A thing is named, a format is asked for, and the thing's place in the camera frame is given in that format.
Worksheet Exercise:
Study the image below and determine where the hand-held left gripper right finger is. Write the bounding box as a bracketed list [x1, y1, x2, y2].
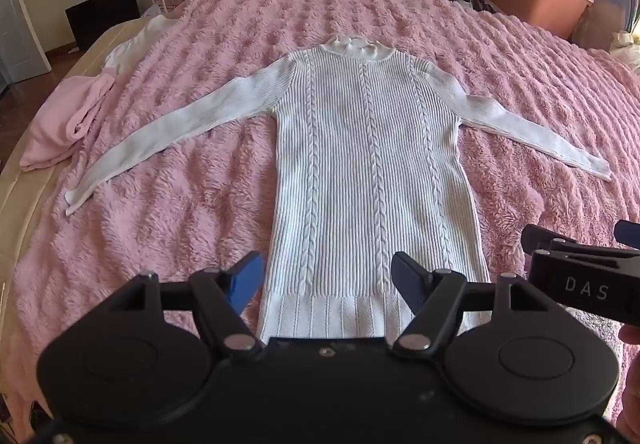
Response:
[390, 251, 551, 360]

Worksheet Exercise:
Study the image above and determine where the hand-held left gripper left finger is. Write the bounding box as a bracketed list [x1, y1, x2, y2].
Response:
[107, 251, 266, 360]

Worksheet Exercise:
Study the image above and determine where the white cable-knit sweater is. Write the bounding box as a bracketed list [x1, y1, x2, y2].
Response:
[64, 34, 613, 341]

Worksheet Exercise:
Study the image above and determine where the person's right hand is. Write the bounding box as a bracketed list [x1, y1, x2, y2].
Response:
[614, 323, 640, 437]

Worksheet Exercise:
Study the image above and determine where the pink fluffy blanket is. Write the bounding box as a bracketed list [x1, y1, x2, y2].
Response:
[10, 0, 640, 425]

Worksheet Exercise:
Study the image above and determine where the pale yellow cloth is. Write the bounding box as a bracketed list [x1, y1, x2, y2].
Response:
[611, 30, 640, 50]

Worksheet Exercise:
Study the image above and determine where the beige bed mattress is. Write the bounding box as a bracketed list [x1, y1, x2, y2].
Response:
[0, 16, 156, 285]

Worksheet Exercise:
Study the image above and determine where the pink folded garment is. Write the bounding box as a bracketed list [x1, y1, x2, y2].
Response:
[20, 74, 117, 172]

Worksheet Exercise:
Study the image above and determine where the black flat panel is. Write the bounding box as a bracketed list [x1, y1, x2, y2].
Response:
[65, 0, 141, 50]

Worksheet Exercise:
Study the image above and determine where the white door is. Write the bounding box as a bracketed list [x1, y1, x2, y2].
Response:
[0, 0, 47, 84]

